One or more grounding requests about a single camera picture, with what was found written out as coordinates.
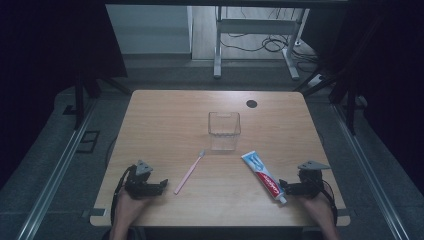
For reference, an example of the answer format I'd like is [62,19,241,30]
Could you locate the black metal stand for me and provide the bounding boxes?
[292,64,368,136]
[62,70,133,131]

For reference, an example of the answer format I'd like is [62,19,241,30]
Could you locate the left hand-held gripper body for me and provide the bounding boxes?
[124,159,162,201]

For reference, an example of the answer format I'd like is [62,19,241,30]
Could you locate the person's left hand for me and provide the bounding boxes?
[112,189,152,225]

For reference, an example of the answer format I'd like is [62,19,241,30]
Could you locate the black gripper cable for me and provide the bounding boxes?
[320,179,339,226]
[110,165,134,225]

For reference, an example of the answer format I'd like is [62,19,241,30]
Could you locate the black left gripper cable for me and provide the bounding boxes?
[110,165,134,225]

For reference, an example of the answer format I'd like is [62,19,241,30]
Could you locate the black floor cables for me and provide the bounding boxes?
[220,8,321,73]

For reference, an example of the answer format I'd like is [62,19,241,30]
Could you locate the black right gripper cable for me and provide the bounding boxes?
[320,179,339,226]

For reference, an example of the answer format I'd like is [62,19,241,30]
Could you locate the aluminium floor rail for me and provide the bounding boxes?
[330,103,410,240]
[15,99,98,240]

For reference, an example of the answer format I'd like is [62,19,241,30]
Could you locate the grey tape strip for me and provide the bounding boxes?
[334,208,356,218]
[81,207,107,219]

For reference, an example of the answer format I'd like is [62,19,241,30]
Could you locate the toothpaste tube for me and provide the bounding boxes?
[241,150,288,205]

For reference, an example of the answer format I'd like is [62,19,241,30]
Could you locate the white desk frame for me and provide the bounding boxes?
[213,5,311,81]

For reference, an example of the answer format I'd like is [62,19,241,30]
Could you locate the person's right hand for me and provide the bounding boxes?
[300,192,335,225]

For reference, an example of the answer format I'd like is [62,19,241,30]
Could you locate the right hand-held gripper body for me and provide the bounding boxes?
[289,160,332,200]

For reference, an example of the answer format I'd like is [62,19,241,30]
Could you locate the pink toothbrush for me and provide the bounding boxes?
[173,149,206,196]

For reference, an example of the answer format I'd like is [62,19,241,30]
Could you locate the white power strip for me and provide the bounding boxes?
[307,74,326,88]

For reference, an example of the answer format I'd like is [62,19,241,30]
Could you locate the clear plastic cup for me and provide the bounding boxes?
[207,111,242,153]

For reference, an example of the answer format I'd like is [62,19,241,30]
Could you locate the dark curtain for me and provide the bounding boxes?
[299,0,424,196]
[0,0,128,189]

